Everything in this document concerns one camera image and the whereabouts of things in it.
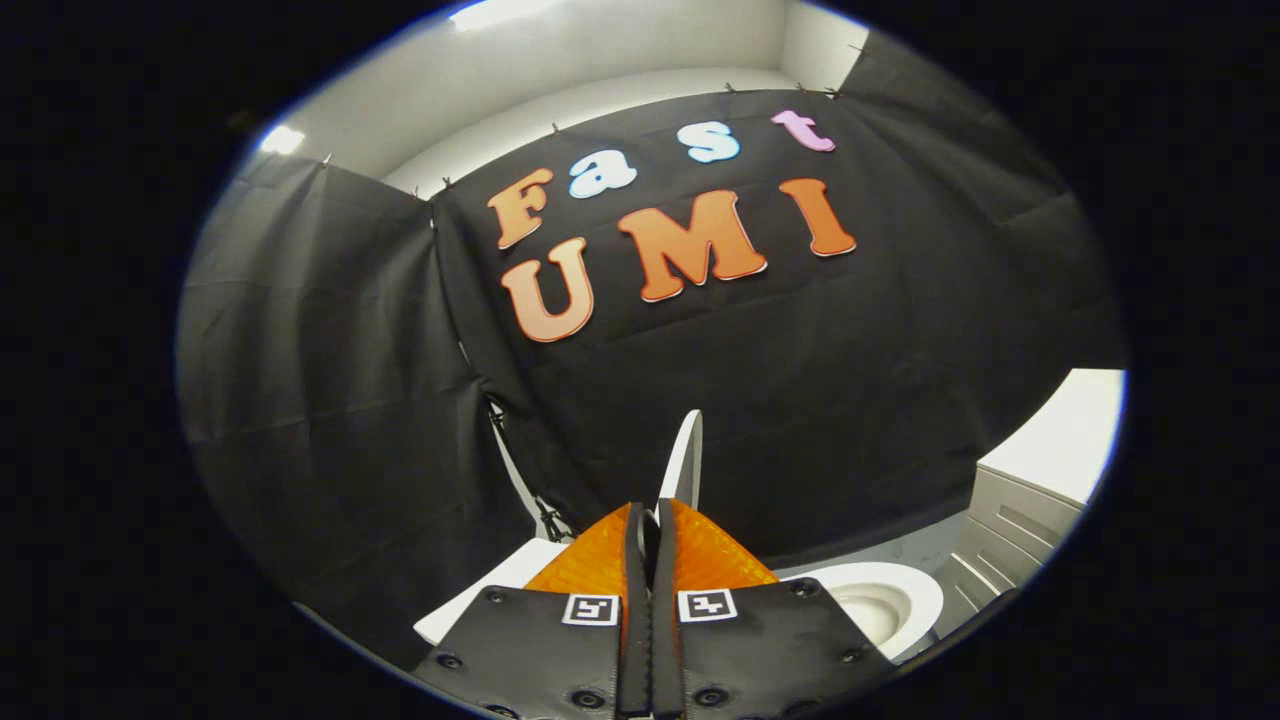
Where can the black backdrop cloth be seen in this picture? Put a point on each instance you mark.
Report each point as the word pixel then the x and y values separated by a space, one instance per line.
pixel 780 400

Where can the large ceiling light panel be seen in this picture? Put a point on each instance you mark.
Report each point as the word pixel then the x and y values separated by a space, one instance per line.
pixel 500 12

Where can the white toilet lid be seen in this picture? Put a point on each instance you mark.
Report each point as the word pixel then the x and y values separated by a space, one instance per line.
pixel 686 460

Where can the white toilet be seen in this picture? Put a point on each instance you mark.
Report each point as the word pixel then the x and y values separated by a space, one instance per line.
pixel 890 600

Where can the white drawer cabinet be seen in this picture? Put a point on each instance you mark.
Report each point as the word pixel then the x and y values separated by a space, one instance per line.
pixel 1020 520

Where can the small ceiling light panel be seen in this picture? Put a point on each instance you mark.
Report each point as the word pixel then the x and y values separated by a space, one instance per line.
pixel 281 140

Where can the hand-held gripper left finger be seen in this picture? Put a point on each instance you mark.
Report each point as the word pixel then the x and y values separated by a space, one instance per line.
pixel 540 650

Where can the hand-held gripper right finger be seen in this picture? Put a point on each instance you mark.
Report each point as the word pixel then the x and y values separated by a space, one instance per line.
pixel 770 650

